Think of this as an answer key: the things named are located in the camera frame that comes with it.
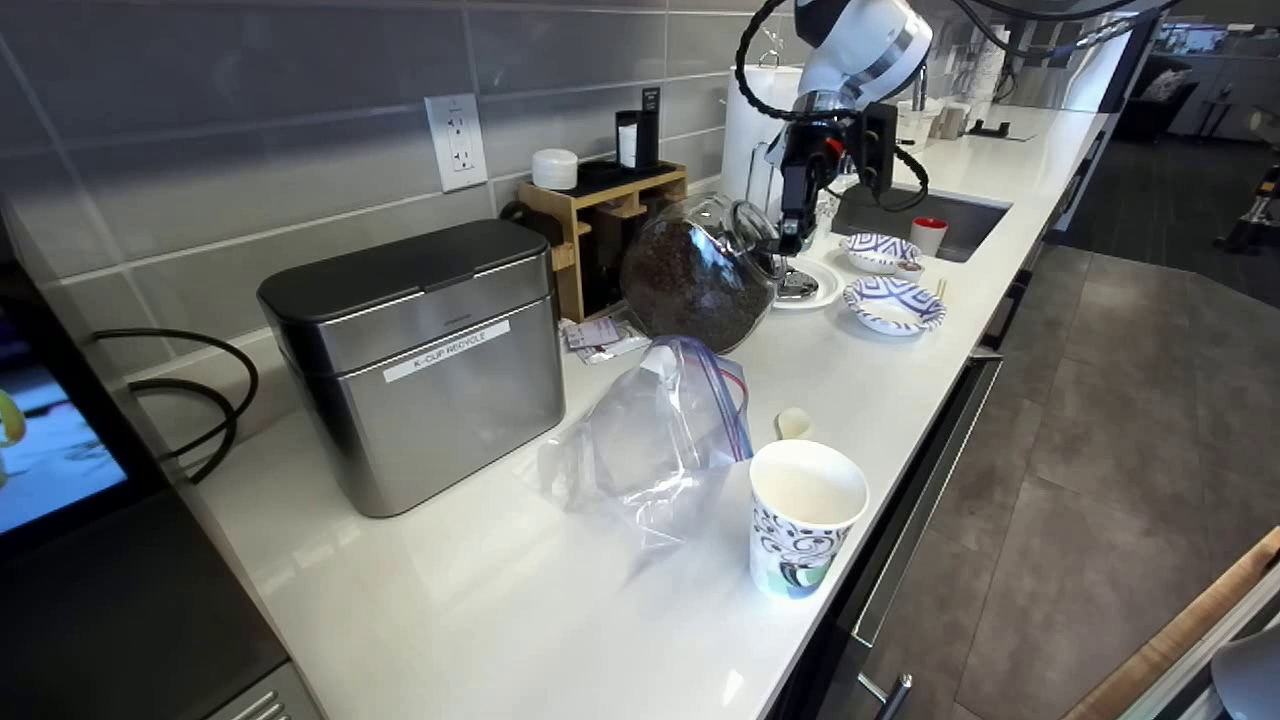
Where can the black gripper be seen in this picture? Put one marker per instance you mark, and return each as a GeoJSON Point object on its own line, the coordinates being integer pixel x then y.
{"type": "Point", "coordinates": [804, 163]}

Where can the round metal jug lid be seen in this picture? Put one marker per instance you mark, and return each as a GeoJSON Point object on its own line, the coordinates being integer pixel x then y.
{"type": "Point", "coordinates": [796, 281]}

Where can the white paper plate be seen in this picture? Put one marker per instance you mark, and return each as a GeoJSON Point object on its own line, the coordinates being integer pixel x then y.
{"type": "Point", "coordinates": [829, 291]}

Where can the white paper towel roll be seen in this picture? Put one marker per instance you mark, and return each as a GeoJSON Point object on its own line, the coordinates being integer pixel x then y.
{"type": "Point", "coordinates": [754, 146]}

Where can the black sink basin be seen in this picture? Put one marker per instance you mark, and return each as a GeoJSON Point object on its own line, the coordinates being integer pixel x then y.
{"type": "Point", "coordinates": [964, 221]}

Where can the tall black narrow box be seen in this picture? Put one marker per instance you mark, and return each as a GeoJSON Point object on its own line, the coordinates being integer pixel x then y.
{"type": "Point", "coordinates": [649, 127]}

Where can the black box with white label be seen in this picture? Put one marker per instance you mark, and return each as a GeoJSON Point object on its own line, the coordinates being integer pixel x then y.
{"type": "Point", "coordinates": [627, 142]}

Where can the wooden countertop rack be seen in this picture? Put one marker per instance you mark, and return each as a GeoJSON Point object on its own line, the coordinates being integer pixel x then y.
{"type": "Point", "coordinates": [575, 221]}

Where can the white round cap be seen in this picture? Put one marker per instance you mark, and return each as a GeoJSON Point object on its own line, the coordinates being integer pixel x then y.
{"type": "Point", "coordinates": [552, 170]}

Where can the clear zip plastic bag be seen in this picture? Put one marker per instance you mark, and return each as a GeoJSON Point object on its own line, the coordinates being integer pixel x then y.
{"type": "Point", "coordinates": [640, 442]}

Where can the patterned paper cup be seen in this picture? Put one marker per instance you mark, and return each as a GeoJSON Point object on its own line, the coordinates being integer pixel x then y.
{"type": "Point", "coordinates": [803, 534]}

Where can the stainless steel lidded bin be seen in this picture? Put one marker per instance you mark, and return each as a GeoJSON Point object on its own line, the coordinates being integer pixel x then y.
{"type": "Point", "coordinates": [440, 402]}

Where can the dark lower cabinet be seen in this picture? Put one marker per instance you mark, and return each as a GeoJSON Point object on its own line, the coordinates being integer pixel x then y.
{"type": "Point", "coordinates": [825, 667]}

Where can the wooden board edge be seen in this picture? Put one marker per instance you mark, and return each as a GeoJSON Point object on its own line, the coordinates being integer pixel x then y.
{"type": "Point", "coordinates": [1172, 624]}

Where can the grey round object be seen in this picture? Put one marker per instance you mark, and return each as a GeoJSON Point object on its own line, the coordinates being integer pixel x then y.
{"type": "Point", "coordinates": [1255, 675]}

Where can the black appliance with screen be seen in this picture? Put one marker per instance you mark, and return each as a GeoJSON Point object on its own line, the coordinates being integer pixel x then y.
{"type": "Point", "coordinates": [83, 600]}

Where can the white wall outlet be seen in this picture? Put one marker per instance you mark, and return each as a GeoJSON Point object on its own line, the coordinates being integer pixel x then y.
{"type": "Point", "coordinates": [458, 142]}

